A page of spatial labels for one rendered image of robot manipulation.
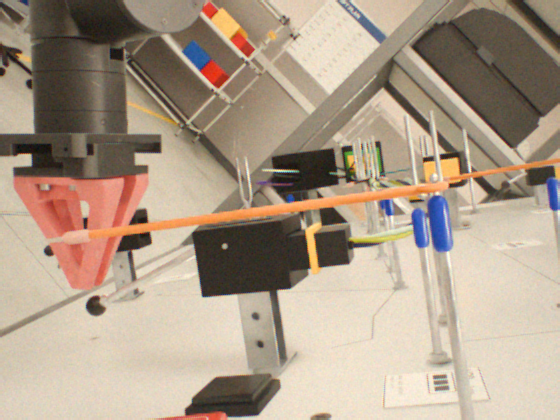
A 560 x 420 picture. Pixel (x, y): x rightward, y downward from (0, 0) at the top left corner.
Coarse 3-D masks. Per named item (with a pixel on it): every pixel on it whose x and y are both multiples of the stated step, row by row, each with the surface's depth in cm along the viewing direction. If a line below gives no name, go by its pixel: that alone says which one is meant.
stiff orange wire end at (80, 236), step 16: (368, 192) 27; (384, 192) 26; (400, 192) 26; (416, 192) 26; (432, 192) 26; (256, 208) 28; (272, 208) 27; (288, 208) 27; (304, 208) 27; (144, 224) 29; (160, 224) 29; (176, 224) 28; (192, 224) 28; (48, 240) 30; (64, 240) 30; (80, 240) 30
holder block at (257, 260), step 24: (288, 216) 41; (216, 240) 40; (240, 240) 39; (264, 240) 39; (216, 264) 40; (240, 264) 40; (264, 264) 39; (288, 264) 39; (216, 288) 40; (240, 288) 40; (264, 288) 39; (288, 288) 39
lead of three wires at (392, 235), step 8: (408, 224) 40; (384, 232) 40; (392, 232) 40; (400, 232) 40; (408, 232) 40; (352, 240) 40; (360, 240) 40; (368, 240) 40; (376, 240) 40; (384, 240) 39; (392, 240) 40
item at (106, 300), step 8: (192, 248) 42; (224, 248) 40; (176, 256) 43; (184, 256) 43; (168, 264) 43; (176, 264) 43; (152, 272) 43; (160, 272) 43; (136, 280) 44; (144, 280) 44; (120, 288) 44; (128, 288) 44; (104, 296) 45; (112, 296) 44; (120, 296) 44; (104, 304) 44
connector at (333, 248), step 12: (324, 228) 41; (336, 228) 40; (348, 228) 40; (288, 240) 39; (300, 240) 39; (324, 240) 39; (336, 240) 39; (348, 240) 39; (300, 252) 39; (324, 252) 39; (336, 252) 39; (348, 252) 39; (300, 264) 39; (324, 264) 39; (336, 264) 39
